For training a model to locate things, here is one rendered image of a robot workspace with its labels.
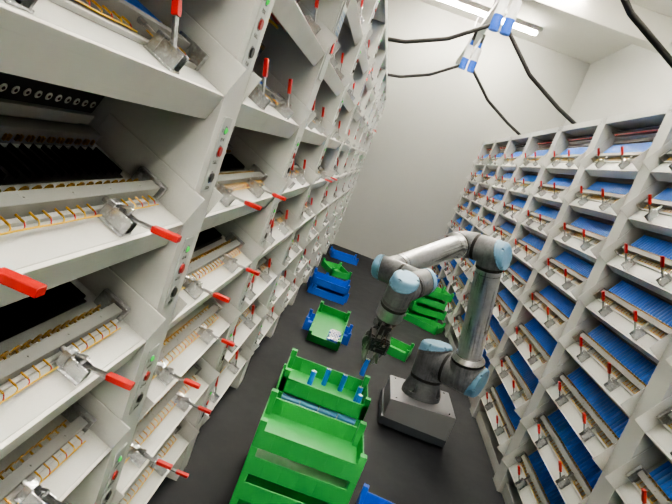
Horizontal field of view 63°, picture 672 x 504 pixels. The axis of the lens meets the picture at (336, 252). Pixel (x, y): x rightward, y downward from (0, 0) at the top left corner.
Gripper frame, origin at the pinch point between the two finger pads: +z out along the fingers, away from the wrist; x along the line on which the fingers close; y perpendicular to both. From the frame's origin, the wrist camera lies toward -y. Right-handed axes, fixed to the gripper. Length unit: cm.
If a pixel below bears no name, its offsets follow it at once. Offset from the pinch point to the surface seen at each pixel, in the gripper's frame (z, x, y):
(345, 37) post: -92, -49, -64
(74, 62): -100, -52, 117
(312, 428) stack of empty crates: 5.6, -12.6, 35.3
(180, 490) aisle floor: 36, -44, 47
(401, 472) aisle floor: 51, 33, -6
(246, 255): -36, -48, 24
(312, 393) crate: 7.1, -15.2, 18.7
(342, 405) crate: 7.5, -4.6, 18.8
